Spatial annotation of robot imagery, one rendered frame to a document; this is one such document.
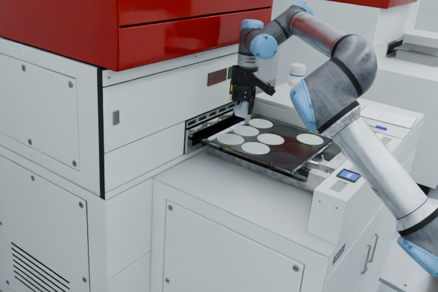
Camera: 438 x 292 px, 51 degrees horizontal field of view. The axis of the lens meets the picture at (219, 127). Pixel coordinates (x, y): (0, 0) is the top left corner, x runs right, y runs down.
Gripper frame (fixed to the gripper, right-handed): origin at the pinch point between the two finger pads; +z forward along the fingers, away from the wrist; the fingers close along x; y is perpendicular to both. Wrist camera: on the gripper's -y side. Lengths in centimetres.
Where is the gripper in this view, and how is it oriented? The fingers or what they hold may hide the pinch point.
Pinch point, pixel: (248, 120)
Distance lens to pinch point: 163.6
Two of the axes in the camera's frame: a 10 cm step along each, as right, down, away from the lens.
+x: 1.0, 3.9, -9.2
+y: -9.9, -0.3, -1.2
